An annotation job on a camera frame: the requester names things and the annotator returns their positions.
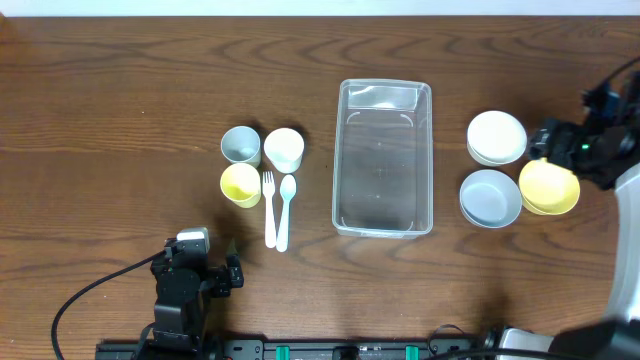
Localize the yellow plastic bowl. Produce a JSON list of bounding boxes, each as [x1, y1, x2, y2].
[[518, 158, 581, 215]]

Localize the yellow plastic cup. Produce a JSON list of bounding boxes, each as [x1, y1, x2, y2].
[[220, 163, 262, 209]]

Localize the white plastic bowl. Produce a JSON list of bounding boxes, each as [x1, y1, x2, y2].
[[467, 110, 527, 167]]

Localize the grey-blue plastic bowl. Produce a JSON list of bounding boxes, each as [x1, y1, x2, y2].
[[459, 169, 522, 229]]

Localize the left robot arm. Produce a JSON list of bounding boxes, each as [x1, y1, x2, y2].
[[131, 238, 244, 359]]

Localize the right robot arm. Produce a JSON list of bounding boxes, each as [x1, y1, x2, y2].
[[529, 119, 639, 360]]

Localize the clear plastic container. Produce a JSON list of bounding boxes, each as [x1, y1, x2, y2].
[[331, 79, 434, 239]]

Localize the white plastic fork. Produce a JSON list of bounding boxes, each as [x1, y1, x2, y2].
[[262, 171, 277, 248]]

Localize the light blue plastic spoon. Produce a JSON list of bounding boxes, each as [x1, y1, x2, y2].
[[276, 174, 297, 252]]

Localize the grey plastic cup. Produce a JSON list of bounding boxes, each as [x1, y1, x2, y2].
[[220, 126, 261, 168]]

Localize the white plastic cup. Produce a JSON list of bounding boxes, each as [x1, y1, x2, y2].
[[264, 128, 305, 174]]

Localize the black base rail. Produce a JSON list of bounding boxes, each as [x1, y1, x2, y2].
[[95, 338, 475, 360]]

